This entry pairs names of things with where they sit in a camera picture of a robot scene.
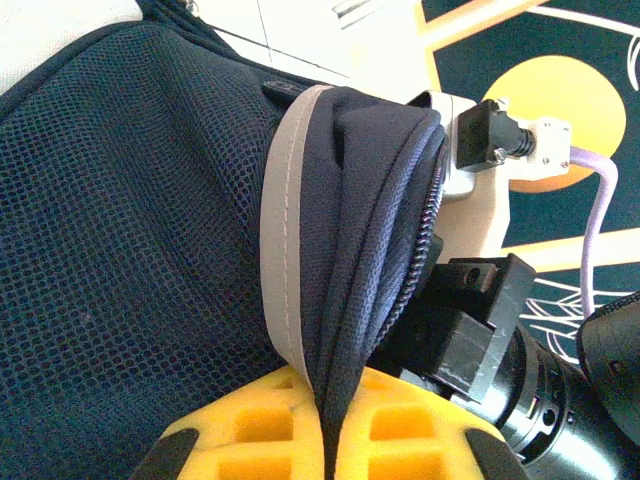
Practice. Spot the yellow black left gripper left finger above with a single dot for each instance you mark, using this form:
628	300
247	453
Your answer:
260	430

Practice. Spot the aluminium frame post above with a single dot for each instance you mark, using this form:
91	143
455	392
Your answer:
350	12

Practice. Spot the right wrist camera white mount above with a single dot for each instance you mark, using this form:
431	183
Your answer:
482	215

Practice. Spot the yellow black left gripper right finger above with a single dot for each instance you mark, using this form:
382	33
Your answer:
400	430

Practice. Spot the navy blue student backpack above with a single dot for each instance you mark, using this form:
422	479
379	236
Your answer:
125	225

